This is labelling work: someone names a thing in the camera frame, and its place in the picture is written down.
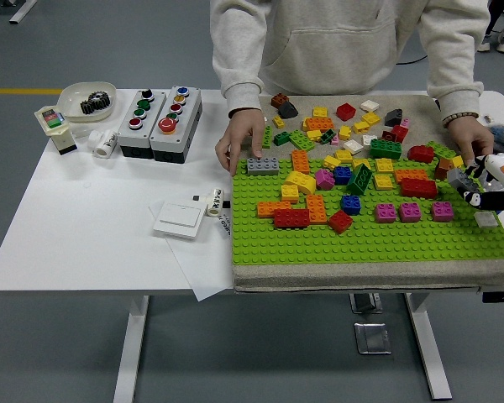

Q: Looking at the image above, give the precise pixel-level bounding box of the white labelled tube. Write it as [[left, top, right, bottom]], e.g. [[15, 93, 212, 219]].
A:
[[205, 187, 228, 218]]

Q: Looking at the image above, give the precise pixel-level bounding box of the yellow curved brick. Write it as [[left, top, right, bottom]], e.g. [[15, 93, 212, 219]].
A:
[[283, 170, 318, 196]]

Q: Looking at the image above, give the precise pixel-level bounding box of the orange two-by-four brick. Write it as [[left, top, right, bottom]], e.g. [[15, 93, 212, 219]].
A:
[[291, 149, 311, 175], [393, 167, 428, 183], [305, 193, 328, 223], [256, 200, 293, 219], [304, 117, 335, 132]]

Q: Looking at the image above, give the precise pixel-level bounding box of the dark green two-by-four brick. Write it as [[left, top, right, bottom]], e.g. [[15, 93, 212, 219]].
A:
[[368, 138, 403, 160]]

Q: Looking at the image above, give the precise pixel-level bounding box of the green studded baseplate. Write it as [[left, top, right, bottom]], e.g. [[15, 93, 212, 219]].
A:
[[230, 157, 504, 267]]

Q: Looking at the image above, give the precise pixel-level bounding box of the person's torso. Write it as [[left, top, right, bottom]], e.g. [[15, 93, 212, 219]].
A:
[[251, 0, 429, 96]]

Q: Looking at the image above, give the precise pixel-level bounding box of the dark metal gear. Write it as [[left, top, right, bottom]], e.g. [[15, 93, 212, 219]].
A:
[[80, 98, 104, 115], [87, 91, 112, 111]]

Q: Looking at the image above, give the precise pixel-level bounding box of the red curved brick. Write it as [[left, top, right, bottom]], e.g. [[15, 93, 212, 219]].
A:
[[407, 144, 436, 163]]

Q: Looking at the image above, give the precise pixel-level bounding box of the brown-orange brick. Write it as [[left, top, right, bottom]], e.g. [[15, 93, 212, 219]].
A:
[[434, 157, 454, 181]]

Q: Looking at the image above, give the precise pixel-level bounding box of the grey emergency-stop control box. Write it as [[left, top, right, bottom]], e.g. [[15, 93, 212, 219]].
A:
[[150, 86, 203, 164]]

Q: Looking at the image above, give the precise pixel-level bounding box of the white paper sheet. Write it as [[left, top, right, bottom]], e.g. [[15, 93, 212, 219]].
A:
[[148, 200, 236, 302]]

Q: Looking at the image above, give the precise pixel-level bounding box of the metal floor box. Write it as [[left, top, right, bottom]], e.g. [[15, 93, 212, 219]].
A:
[[353, 322, 392, 356]]

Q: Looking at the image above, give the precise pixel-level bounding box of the grey four-button control box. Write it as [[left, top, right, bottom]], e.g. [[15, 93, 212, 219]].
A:
[[116, 89, 168, 160]]

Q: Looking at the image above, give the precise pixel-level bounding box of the metal floor socket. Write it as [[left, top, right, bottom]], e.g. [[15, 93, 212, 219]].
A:
[[349, 292, 382, 315]]

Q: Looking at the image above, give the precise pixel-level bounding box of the white desk foot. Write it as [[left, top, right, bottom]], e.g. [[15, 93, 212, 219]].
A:
[[8, 0, 39, 24]]

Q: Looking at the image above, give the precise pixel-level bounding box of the white plastic bowl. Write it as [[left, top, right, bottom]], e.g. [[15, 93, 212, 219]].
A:
[[57, 81, 118, 123]]

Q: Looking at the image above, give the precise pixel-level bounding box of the blue two-by-two brick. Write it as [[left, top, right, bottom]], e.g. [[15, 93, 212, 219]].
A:
[[340, 193, 362, 216], [333, 165, 353, 186]]

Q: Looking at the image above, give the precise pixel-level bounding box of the wooden bead bracelet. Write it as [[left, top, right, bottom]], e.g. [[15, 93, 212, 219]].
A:
[[441, 111, 480, 129]]

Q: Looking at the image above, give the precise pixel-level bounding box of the person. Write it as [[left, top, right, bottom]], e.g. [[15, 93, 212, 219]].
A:
[[476, 0, 504, 55]]

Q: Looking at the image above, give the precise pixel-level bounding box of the red two-by-four brick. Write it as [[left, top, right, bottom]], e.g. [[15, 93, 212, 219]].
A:
[[273, 208, 311, 229], [400, 177, 438, 199]]

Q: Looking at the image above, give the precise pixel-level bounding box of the pink two-by-two brick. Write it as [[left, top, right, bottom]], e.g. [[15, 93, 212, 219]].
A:
[[375, 202, 398, 223], [430, 200, 454, 222], [314, 168, 336, 191], [398, 201, 423, 222]]

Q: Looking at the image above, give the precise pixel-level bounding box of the grey two-by-four brick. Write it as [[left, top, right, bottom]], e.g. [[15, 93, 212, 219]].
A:
[[246, 156, 281, 176], [447, 167, 482, 196]]

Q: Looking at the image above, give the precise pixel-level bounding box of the person's right hand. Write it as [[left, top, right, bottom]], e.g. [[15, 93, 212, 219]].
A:
[[214, 113, 265, 176]]

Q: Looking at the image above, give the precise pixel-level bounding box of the white wall switch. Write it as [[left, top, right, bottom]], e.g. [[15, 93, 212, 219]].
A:
[[152, 200, 206, 240]]

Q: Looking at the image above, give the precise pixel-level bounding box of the beige red-green switch unit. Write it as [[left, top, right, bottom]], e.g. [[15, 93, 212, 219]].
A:
[[34, 104, 79, 156]]

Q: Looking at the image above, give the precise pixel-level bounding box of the person's left hand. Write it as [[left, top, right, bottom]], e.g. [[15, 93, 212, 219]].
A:
[[447, 117, 496, 167]]

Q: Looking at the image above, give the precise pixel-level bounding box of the white table leg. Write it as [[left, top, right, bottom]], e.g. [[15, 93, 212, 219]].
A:
[[113, 295, 151, 403], [404, 292, 453, 400]]

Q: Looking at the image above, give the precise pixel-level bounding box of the white pipe tee fitting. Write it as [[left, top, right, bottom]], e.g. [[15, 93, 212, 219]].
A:
[[87, 128, 119, 160]]

